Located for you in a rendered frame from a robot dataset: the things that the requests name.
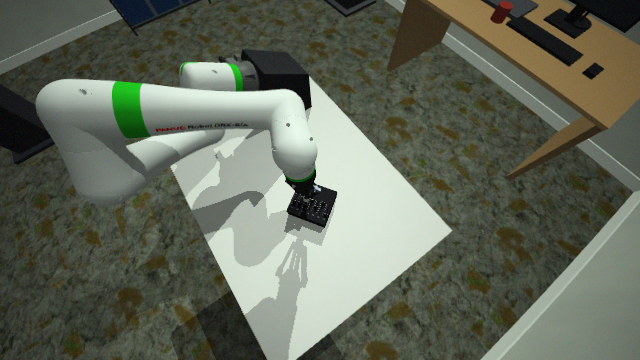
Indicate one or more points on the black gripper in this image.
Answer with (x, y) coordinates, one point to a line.
(305, 192)

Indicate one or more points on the black lighting desk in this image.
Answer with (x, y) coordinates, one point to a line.
(318, 208)

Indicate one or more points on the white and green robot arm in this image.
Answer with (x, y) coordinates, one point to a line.
(88, 120)

